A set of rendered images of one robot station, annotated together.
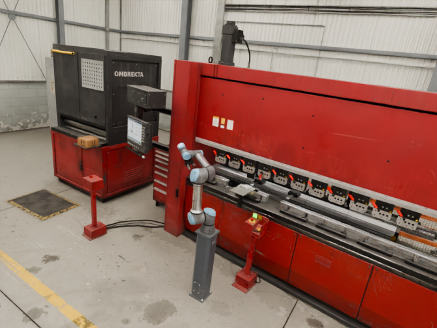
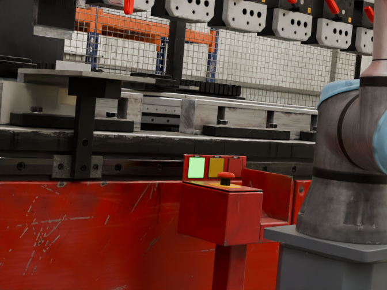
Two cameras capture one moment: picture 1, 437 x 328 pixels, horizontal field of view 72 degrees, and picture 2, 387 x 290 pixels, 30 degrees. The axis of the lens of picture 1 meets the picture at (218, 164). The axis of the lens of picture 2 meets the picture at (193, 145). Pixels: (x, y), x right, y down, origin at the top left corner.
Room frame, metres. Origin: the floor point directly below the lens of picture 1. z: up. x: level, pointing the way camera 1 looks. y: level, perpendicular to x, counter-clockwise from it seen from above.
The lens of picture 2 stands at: (2.52, 1.14, 0.95)
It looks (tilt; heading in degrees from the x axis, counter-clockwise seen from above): 3 degrees down; 284
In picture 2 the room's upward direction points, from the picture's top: 5 degrees clockwise
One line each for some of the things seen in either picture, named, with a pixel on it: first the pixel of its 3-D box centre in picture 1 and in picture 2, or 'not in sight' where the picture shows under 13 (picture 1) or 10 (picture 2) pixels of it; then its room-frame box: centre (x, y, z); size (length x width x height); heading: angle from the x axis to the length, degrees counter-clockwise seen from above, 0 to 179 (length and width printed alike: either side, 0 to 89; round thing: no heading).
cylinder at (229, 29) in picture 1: (235, 44); not in sight; (3.67, -0.03, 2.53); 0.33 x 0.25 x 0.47; 56
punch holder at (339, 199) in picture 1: (338, 194); (327, 20); (2.71, -1.19, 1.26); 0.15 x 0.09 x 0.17; 56
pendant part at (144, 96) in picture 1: (144, 123); not in sight; (3.55, 0.94, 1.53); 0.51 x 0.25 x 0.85; 44
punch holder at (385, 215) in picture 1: (383, 209); not in sight; (2.48, -1.52, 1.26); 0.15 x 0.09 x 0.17; 56
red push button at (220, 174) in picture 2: not in sight; (225, 180); (2.83, -0.43, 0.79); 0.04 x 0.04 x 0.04
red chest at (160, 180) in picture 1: (175, 179); not in sight; (4.40, 0.65, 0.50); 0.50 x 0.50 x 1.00; 56
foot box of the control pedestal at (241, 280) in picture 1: (245, 279); not in sight; (2.79, -0.45, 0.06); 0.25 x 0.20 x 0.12; 146
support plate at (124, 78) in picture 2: (242, 189); (84, 75); (3.14, -0.31, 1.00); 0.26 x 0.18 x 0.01; 146
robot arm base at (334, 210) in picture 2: (208, 226); (348, 202); (2.55, 0.03, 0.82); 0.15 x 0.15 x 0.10
